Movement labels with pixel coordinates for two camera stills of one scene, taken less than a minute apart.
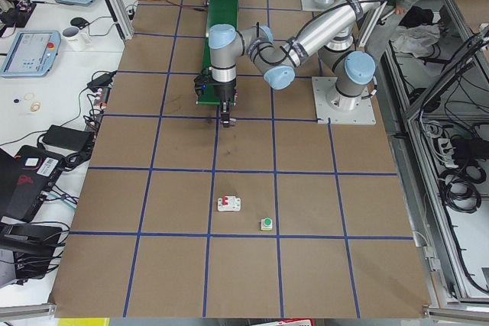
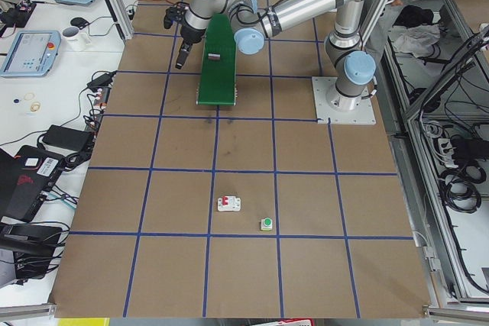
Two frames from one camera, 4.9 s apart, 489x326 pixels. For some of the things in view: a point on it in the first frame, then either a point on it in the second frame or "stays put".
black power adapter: x=75 y=139 stays put
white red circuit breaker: x=228 y=204 stays put
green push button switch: x=267 y=224 stays put
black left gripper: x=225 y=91 -> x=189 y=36
